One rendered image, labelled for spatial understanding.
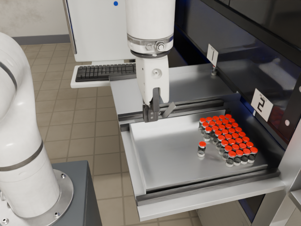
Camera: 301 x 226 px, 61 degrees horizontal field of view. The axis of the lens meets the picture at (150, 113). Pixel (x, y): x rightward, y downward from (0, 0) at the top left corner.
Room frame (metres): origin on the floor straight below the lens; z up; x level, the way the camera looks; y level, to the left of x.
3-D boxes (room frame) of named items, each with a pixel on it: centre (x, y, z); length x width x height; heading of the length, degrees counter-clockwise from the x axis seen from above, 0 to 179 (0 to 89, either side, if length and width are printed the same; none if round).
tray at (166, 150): (0.55, -0.13, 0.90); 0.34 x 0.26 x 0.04; 103
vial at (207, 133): (0.60, -0.18, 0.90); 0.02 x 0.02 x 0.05
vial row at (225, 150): (0.57, -0.21, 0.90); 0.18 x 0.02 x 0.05; 13
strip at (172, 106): (0.70, -0.02, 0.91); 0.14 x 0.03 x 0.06; 103
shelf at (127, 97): (0.73, -0.13, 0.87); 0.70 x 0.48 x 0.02; 13
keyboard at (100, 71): (1.17, 0.18, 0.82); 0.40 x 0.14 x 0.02; 97
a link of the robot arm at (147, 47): (0.45, 0.00, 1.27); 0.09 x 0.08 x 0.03; 13
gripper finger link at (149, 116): (0.43, 0.00, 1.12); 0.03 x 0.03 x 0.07; 13
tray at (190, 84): (0.91, -0.15, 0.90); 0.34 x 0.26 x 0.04; 103
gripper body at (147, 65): (0.45, 0.00, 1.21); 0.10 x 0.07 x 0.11; 13
